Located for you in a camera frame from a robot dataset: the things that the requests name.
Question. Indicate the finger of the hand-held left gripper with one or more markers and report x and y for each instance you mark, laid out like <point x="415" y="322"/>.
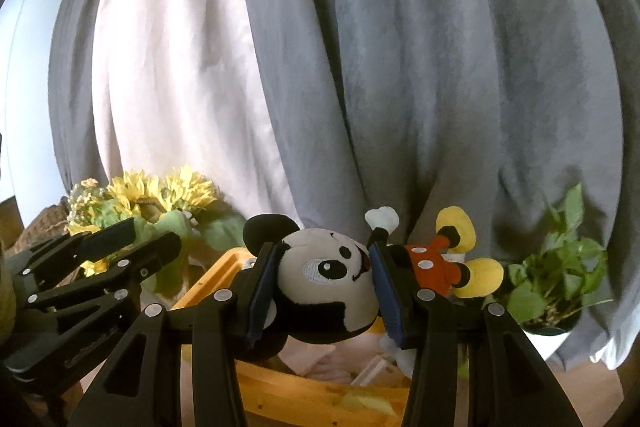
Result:
<point x="102" y="239"/>
<point x="145" y="259"/>

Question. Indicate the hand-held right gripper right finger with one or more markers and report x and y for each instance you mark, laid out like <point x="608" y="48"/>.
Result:
<point x="387" y="294"/>

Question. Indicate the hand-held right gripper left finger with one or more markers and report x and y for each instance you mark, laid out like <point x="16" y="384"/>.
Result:
<point x="262" y="294"/>

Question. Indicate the black mouse plush toy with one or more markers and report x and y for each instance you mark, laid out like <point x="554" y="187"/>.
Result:
<point x="325" y="272"/>

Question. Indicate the lavender fluffy headband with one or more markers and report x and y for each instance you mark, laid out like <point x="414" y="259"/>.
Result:
<point x="325" y="364"/>

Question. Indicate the orange basket with yellow ribbons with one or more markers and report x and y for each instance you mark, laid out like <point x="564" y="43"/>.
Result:
<point x="300" y="399"/>

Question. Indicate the woven wicker basket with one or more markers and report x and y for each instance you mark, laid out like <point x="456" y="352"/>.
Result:
<point x="45" y="227"/>

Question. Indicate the artificial sunflower bouquet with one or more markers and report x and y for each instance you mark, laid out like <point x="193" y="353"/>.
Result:
<point x="150" y="197"/>

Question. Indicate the white ribbed plant pot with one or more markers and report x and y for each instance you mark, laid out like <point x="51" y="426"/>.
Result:
<point x="550" y="332"/>

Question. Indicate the green leafy plant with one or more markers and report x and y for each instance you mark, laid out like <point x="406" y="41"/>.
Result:
<point x="565" y="257"/>

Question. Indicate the white curtain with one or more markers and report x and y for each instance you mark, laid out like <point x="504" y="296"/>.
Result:
<point x="165" y="57"/>

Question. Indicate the grey curtain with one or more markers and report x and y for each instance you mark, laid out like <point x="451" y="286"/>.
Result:
<point x="425" y="57"/>

